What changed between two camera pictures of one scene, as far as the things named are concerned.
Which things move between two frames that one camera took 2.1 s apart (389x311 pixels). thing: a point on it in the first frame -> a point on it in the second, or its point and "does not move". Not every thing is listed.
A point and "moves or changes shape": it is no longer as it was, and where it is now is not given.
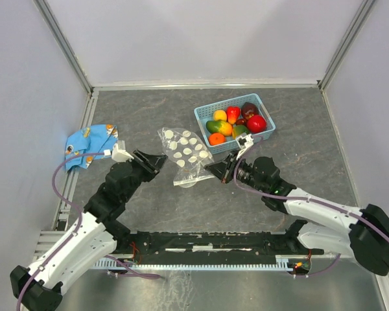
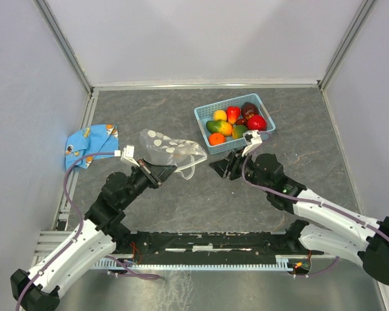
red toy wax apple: x=233 y=114 does not move
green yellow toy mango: x=219 y=126 does not move
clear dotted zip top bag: x=188 y=153 moves or changes shape
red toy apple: x=256 y=124 does not move
